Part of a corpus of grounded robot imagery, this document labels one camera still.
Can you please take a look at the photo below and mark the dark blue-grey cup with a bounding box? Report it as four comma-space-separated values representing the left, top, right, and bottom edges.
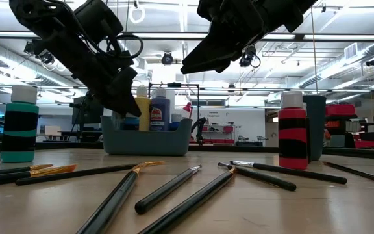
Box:
302, 94, 327, 162

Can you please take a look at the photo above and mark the large violet-blue paint bottle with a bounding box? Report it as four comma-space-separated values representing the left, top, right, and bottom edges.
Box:
149, 88, 172, 132

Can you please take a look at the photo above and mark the black overhead frame beam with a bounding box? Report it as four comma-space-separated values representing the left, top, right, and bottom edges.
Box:
0, 31, 374, 42

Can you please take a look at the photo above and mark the black monitor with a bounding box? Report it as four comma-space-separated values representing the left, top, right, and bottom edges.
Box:
71, 94, 105, 125

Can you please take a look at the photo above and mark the black paintbrush gold ferrule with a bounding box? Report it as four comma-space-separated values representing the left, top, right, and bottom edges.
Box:
137, 166, 237, 234
322, 161, 374, 182
0, 163, 54, 178
0, 163, 78, 189
14, 161, 166, 187

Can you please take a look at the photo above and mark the small blue paint bottle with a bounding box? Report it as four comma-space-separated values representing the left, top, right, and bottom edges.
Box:
170, 113, 183, 132

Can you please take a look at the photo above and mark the red desk lamp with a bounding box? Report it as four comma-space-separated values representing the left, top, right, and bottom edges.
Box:
182, 101, 193, 120

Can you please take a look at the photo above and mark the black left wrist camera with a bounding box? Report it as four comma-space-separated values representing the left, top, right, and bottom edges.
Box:
73, 0, 125, 45

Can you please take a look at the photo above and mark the small teal paint bottle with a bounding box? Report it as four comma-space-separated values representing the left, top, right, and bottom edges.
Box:
0, 85, 40, 164

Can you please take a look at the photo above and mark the grey-blue plastic caddy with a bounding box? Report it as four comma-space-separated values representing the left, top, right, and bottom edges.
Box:
100, 115, 193, 157

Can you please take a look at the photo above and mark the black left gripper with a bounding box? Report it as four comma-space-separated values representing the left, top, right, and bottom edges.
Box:
49, 19, 142, 117

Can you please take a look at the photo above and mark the large yellow paint bottle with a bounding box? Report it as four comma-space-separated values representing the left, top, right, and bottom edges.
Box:
134, 86, 151, 132

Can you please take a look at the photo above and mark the black overhead camera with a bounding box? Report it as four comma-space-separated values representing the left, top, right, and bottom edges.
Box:
238, 45, 262, 68

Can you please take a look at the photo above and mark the small red paint bottle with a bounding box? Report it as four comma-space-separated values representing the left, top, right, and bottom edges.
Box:
277, 91, 309, 170

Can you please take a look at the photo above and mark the red storage bin shelf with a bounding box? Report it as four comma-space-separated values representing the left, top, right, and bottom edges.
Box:
323, 103, 374, 150

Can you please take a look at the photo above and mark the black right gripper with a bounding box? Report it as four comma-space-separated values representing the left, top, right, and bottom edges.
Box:
180, 0, 288, 75

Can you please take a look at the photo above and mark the white hanging ring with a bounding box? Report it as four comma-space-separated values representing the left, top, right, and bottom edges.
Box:
128, 0, 146, 25

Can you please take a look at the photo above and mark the black aluminium rig frame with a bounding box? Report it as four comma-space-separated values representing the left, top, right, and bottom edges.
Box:
0, 140, 374, 161

